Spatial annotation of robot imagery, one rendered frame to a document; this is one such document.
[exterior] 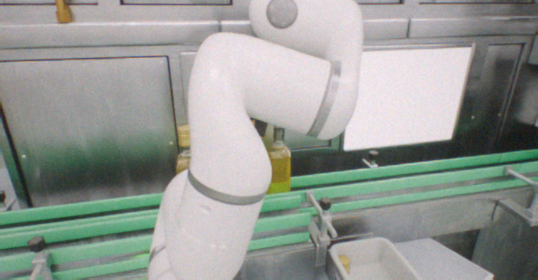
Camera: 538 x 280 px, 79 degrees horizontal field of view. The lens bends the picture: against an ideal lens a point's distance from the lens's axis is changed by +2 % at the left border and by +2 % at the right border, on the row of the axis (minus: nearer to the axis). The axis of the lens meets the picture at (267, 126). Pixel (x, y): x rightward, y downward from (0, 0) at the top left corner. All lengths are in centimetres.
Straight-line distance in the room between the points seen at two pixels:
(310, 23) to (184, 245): 28
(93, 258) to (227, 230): 53
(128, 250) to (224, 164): 54
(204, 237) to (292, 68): 19
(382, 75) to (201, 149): 82
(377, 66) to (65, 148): 92
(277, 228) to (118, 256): 35
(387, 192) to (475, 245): 78
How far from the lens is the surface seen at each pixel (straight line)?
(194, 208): 33
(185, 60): 88
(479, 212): 125
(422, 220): 112
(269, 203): 85
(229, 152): 29
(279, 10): 40
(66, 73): 97
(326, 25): 40
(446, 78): 119
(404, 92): 111
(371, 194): 99
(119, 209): 95
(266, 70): 32
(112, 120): 98
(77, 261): 84
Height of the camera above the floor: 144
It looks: 21 degrees down
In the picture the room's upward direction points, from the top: straight up
